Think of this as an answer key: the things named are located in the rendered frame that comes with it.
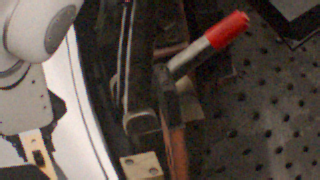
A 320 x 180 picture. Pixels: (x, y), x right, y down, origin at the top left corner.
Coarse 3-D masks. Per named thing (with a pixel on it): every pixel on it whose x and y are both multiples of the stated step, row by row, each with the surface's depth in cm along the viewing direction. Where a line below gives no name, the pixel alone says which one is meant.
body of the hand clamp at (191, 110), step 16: (192, 96) 92; (192, 112) 90; (160, 128) 89; (192, 128) 91; (144, 144) 90; (160, 144) 91; (192, 144) 92; (160, 160) 93; (192, 160) 95; (192, 176) 97
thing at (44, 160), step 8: (32, 136) 96; (40, 136) 96; (32, 144) 95; (40, 144) 95; (32, 152) 93; (40, 152) 93; (32, 160) 93; (40, 160) 92; (48, 160) 93; (40, 168) 92; (48, 168) 92
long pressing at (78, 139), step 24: (72, 24) 107; (72, 48) 104; (48, 72) 103; (72, 72) 102; (72, 96) 100; (72, 120) 97; (96, 120) 97; (0, 144) 95; (24, 144) 95; (72, 144) 95; (96, 144) 95; (72, 168) 93; (96, 168) 93
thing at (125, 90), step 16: (112, 0) 78; (128, 0) 79; (144, 0) 78; (160, 0) 80; (128, 16) 83; (144, 16) 80; (128, 32) 85; (144, 32) 81; (128, 48) 83; (144, 48) 83; (128, 64) 84; (144, 64) 84; (128, 80) 85; (144, 80) 86; (128, 96) 87; (144, 96) 87
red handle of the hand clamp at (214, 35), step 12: (216, 24) 86; (228, 24) 85; (240, 24) 85; (204, 36) 87; (216, 36) 86; (228, 36) 85; (192, 48) 87; (204, 48) 86; (216, 48) 86; (180, 60) 88; (192, 60) 87; (204, 60) 87; (180, 72) 88; (156, 96) 89
